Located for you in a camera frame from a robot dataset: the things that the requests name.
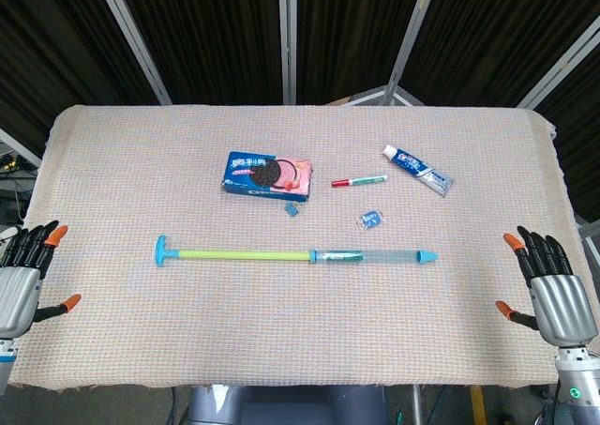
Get grey screen base foot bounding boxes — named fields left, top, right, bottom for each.
left=349, top=85, right=426, bottom=107

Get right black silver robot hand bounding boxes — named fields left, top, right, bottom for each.
left=495, top=225, right=600, bottom=349

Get blue green water pump toy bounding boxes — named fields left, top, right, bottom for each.
left=153, top=235, right=365, bottom=269

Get blue pink Oreo box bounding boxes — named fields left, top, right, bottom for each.
left=219, top=150, right=315, bottom=203

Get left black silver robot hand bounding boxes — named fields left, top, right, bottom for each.
left=0, top=220, right=83, bottom=340

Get clear plastic tube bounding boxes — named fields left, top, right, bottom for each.
left=308, top=249, right=440, bottom=266

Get black cable bundle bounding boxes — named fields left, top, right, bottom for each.
left=0, top=150, right=38, bottom=229

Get small blue wrapped packet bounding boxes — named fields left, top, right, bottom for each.
left=358, top=210, right=386, bottom=230

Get red capped white marker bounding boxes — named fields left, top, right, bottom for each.
left=331, top=174, right=389, bottom=190

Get beige woven tablecloth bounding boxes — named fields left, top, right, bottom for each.
left=0, top=103, right=600, bottom=393

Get white screen frame post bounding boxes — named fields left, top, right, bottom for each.
left=279, top=0, right=300, bottom=106
left=383, top=0, right=444, bottom=99
left=517, top=39, right=600, bottom=112
left=92, top=0, right=173, bottom=106
left=0, top=127, right=43, bottom=168

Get blue white toothpaste tube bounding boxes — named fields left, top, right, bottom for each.
left=382, top=144, right=456, bottom=198

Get grey robot torso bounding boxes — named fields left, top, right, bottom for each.
left=187, top=385, right=416, bottom=425

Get dark pleated screen panel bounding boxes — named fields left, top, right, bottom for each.
left=536, top=75, right=600, bottom=224
left=0, top=0, right=158, bottom=144
left=295, top=0, right=428, bottom=105
left=400, top=0, right=600, bottom=107
left=114, top=0, right=288, bottom=106

